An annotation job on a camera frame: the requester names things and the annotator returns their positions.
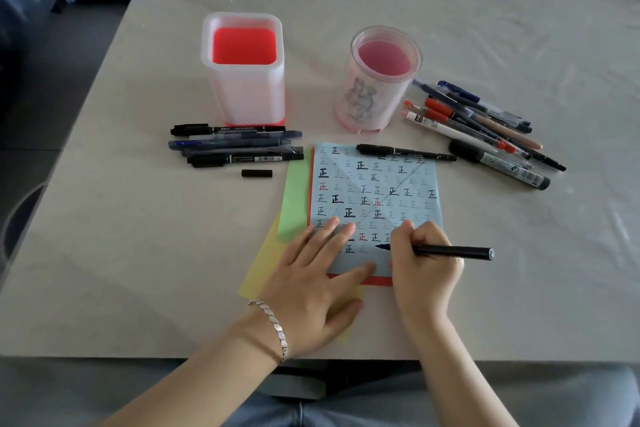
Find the person's left hand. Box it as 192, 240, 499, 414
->
259, 218, 379, 361

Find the person's right hand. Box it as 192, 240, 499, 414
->
389, 219, 466, 328

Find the red paper sheet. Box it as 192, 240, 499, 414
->
305, 146, 396, 288

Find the black brush pen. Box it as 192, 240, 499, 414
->
375, 241, 496, 262

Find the yellow paper sheet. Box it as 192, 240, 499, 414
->
237, 219, 366, 348

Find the green paper sheet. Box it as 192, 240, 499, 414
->
275, 149, 315, 244

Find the blue paper with writing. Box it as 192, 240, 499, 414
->
309, 142, 446, 276

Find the thin black fineliner pen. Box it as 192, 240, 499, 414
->
355, 143, 457, 162

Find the long grey pen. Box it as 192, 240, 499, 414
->
179, 145, 305, 160

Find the black marker with barcode label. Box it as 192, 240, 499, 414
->
187, 152, 305, 169

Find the dark navy gel pen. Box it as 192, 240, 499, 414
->
199, 130, 305, 143

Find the pile of assorted pens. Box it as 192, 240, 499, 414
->
402, 79, 567, 191

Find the translucent blue ballpoint pen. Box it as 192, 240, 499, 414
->
167, 137, 293, 151

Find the black marker pen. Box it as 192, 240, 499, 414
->
169, 123, 287, 137

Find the round pink pen holder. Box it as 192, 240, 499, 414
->
333, 25, 423, 135

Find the square white red pen holder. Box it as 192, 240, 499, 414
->
201, 11, 287, 125

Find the person's right forearm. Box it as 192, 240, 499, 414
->
405, 314, 521, 427

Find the person's left forearm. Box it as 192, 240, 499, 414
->
102, 326, 289, 427

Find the silver link bracelet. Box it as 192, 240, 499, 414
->
247, 299, 289, 362

